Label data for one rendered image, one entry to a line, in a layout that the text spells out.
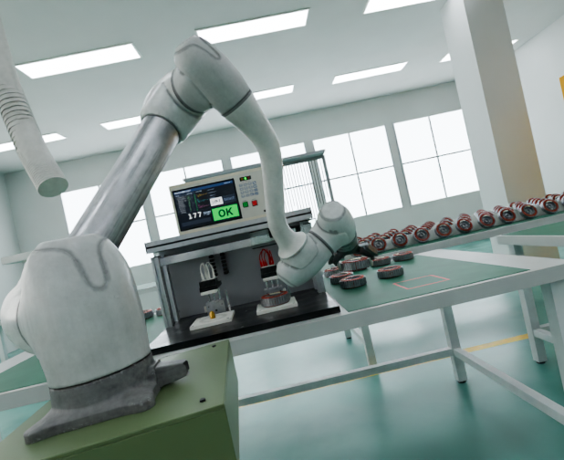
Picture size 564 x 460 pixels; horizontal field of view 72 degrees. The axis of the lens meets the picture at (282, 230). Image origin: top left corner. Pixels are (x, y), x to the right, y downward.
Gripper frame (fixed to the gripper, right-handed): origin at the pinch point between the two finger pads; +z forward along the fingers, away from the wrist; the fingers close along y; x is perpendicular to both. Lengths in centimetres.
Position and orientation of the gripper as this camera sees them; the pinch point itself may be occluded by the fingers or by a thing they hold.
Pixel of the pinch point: (355, 263)
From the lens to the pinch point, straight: 150.4
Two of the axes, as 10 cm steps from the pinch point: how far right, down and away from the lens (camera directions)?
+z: 3.3, 4.4, 8.4
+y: 9.4, -2.0, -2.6
